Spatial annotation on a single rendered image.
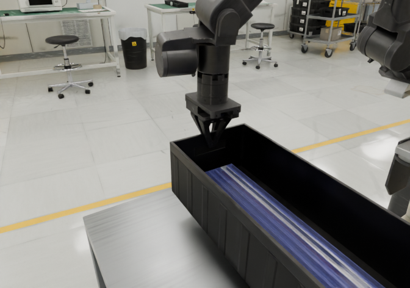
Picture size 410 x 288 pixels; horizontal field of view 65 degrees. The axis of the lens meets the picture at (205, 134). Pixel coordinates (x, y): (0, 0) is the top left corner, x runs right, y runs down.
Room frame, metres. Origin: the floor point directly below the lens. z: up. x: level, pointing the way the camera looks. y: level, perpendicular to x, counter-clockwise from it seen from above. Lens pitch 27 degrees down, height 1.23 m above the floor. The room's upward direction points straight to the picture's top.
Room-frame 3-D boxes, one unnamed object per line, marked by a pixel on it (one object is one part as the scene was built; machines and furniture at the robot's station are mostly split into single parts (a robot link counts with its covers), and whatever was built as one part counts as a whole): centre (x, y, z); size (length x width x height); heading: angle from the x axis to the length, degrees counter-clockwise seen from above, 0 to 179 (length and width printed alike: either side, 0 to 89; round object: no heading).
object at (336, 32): (5.50, -2.09, 0.30); 0.30 x 0.23 x 0.18; 133
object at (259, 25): (4.66, -0.82, 0.28); 0.54 x 0.52 x 0.57; 48
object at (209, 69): (0.56, -0.01, 1.10); 0.07 x 0.06 x 0.07; 112
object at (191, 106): (0.57, -0.01, 0.97); 0.07 x 0.07 x 0.09; 31
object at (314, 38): (5.50, -2.10, 0.50); 0.90 x 0.54 x 1.00; 130
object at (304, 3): (6.56, -2.01, 0.38); 0.65 x 0.46 x 0.75; 28
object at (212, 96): (0.56, -0.01, 1.04); 0.10 x 0.07 x 0.07; 31
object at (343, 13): (5.48, -2.08, 0.63); 0.40 x 0.30 x 0.14; 130
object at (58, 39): (3.49, 1.53, 0.30); 0.51 x 0.50 x 0.60; 71
